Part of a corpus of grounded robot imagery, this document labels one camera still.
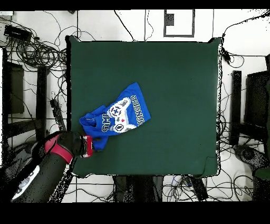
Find black power strip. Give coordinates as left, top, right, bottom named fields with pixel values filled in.
left=186, top=175, right=209, bottom=202
left=50, top=98, right=66, bottom=132

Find grey square frame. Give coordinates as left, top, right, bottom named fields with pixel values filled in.
left=163, top=8, right=196, bottom=38

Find black power adapter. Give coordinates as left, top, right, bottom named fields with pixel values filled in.
left=221, top=48, right=232, bottom=65

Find black frame stand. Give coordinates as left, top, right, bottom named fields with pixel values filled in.
left=1, top=47, right=49, bottom=148
left=229, top=53, right=270, bottom=146

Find tangled black cables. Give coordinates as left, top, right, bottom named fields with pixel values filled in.
left=0, top=10, right=69, bottom=73
left=162, top=114, right=254, bottom=202

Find grey wheeled base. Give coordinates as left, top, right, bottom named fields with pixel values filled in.
left=4, top=139, right=44, bottom=184
left=233, top=144, right=270, bottom=177

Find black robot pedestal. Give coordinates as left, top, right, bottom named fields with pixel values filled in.
left=112, top=175, right=164, bottom=202

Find dark green table cloth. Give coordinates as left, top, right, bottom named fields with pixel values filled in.
left=65, top=35, right=222, bottom=178

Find blue printed t-shirt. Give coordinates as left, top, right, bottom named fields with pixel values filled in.
left=79, top=82, right=151, bottom=152

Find black electronics box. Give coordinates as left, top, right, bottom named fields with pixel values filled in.
left=3, top=24, right=33, bottom=42

